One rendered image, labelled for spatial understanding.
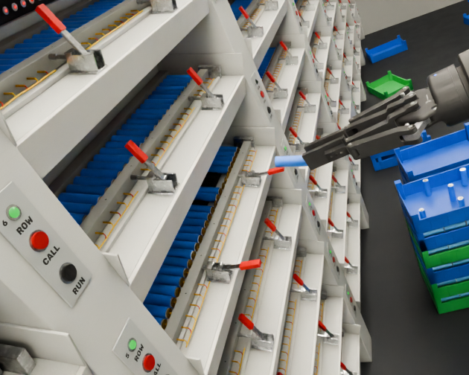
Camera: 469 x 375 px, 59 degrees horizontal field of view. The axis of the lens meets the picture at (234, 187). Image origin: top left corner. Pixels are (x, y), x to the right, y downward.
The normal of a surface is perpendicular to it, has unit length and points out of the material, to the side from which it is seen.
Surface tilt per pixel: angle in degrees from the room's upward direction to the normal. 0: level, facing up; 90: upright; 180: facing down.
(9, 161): 90
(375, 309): 0
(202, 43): 90
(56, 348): 90
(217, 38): 90
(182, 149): 19
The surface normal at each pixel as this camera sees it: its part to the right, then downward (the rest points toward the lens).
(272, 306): -0.11, -0.80
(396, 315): -0.41, -0.77
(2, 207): 0.88, -0.21
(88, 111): 0.97, 0.06
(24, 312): -0.23, 0.60
